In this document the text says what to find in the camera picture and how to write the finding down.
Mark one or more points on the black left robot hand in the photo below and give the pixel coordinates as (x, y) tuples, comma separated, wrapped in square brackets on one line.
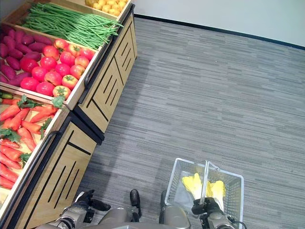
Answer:
[(89, 202)]

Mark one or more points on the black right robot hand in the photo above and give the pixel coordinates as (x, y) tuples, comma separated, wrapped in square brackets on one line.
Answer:
[(208, 205)]

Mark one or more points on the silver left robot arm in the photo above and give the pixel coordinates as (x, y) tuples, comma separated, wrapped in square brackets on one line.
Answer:
[(71, 214)]

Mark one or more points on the silver left robot leg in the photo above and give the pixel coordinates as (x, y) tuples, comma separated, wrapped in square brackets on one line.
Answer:
[(116, 215)]

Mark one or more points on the silver robot leg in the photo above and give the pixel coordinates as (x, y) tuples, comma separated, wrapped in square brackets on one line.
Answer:
[(116, 215), (176, 215)]

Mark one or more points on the silver right robot leg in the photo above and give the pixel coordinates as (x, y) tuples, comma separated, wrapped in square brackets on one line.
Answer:
[(176, 215)]

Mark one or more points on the wooden produce stand with carrots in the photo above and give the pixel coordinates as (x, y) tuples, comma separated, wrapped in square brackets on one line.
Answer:
[(69, 167)]

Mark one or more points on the dark right robot foot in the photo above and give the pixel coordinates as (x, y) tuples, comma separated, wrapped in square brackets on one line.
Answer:
[(163, 202)]

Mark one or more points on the dark robot foot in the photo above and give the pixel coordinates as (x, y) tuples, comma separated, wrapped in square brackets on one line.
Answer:
[(163, 202), (135, 198)]

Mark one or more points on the dark left robot foot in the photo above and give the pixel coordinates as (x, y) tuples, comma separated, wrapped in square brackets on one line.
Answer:
[(135, 198)]

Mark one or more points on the grey robot torso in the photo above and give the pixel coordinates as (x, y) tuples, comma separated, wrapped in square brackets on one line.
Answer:
[(133, 226)]

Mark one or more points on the orange carrot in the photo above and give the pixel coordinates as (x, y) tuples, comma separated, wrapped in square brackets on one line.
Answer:
[(40, 108), (26, 138), (8, 173), (16, 119), (31, 127), (6, 183), (43, 114), (10, 143), (9, 162), (9, 101), (9, 112), (10, 153)]

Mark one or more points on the red tomato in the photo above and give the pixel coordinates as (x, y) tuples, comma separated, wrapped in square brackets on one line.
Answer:
[(50, 52), (60, 44), (69, 81), (62, 69), (67, 58), (74, 50), (61, 91), (29, 65), (53, 78), (81, 61), (45, 88), (39, 73), (48, 62), (77, 71), (87, 53), (29, 83)]

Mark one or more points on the wooden produce stand with tomatoes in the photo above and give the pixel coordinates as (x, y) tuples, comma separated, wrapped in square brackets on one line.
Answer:
[(107, 83)]

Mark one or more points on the green cucumber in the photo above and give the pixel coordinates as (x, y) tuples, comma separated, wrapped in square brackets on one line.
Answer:
[(6, 96)]

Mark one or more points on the purple sweet potato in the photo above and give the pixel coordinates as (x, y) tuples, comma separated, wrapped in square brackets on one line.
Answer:
[(4, 29), (3, 50), (19, 35), (43, 39), (9, 42), (19, 79), (33, 56), (37, 47), (3, 79), (8, 71), (23, 48), (28, 39), (11, 33), (13, 63), (15, 53)]

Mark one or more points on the pile of green beans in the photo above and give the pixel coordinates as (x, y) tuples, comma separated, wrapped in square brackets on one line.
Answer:
[(71, 25)]

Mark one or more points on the yellow round fruit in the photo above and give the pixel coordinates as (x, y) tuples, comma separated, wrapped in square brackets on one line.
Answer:
[(111, 2), (114, 11), (98, 5), (121, 5), (90, 2), (106, 8)]

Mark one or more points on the black wall baseboard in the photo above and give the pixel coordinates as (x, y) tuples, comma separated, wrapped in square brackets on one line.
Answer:
[(214, 27)]

